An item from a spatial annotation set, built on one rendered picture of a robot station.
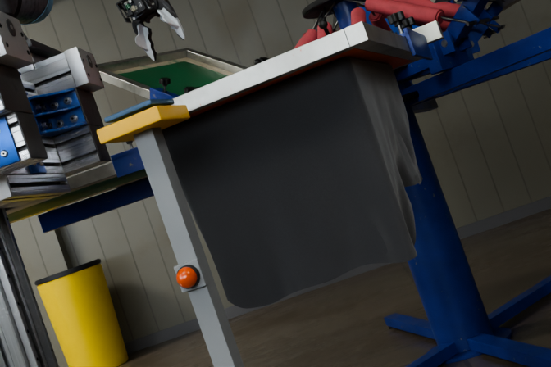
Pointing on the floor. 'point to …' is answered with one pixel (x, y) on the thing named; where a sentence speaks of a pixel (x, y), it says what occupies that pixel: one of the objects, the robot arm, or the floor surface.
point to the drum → (84, 316)
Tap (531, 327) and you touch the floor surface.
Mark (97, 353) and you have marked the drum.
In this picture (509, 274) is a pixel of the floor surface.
